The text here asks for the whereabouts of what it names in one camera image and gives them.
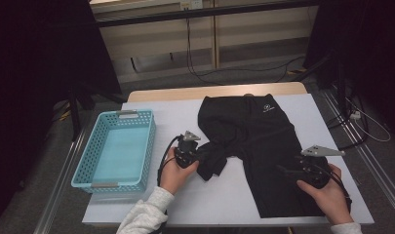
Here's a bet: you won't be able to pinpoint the yellow floor cable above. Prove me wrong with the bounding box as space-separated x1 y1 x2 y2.
58 101 72 122

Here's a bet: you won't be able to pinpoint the black floor cables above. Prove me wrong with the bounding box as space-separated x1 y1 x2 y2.
326 97 370 150

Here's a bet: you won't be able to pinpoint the black curtain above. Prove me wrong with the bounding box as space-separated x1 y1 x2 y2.
0 0 122 225
303 0 395 131

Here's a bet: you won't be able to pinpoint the black pants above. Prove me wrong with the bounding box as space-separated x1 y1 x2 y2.
197 93 330 219

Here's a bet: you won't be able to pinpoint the person's left hand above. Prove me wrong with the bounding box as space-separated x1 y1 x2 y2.
159 147 199 196

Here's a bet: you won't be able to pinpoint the light blue plastic basket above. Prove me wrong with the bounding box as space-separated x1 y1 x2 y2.
70 109 157 195

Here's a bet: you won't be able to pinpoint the left hand-held gripper cable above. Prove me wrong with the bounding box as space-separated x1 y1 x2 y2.
156 136 183 188

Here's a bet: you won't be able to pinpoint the metal floor rail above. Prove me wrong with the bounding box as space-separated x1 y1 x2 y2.
321 89 395 222
33 130 89 234

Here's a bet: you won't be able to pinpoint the black stand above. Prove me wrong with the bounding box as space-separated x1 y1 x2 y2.
292 53 349 115
67 82 128 142

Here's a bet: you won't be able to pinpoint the black metal bar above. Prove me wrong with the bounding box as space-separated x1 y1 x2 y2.
96 0 320 28

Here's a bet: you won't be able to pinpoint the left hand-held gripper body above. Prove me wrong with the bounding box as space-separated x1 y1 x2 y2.
174 130 202 170

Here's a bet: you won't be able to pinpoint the person's right hand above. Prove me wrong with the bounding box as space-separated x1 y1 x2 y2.
296 163 351 226

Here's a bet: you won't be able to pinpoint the right hand-held gripper cable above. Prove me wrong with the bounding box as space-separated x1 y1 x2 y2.
315 164 353 213

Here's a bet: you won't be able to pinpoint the hand-held gripper cable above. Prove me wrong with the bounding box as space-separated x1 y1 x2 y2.
156 136 183 188
315 164 353 213

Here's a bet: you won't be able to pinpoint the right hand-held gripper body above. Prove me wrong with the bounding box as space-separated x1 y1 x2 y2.
296 144 346 190

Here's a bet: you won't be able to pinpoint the white floor cable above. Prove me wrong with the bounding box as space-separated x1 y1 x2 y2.
345 97 392 143

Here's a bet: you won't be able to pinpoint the white wall socket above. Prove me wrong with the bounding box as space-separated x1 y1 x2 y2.
179 0 203 10

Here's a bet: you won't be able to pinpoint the black hanging wall cable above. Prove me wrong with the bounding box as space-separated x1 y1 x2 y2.
184 18 306 86

